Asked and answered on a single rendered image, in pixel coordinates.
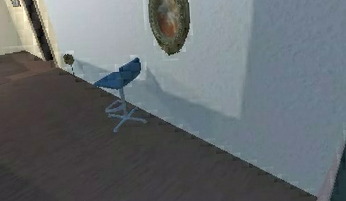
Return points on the oval gold framed picture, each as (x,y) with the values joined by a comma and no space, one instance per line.
(169,18)

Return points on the small olive house plant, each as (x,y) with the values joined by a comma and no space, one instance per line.
(68,58)

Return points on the blue swivel stool chair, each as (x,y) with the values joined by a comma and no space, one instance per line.
(118,79)

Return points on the small framed wall picture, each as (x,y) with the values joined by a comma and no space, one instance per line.
(15,1)

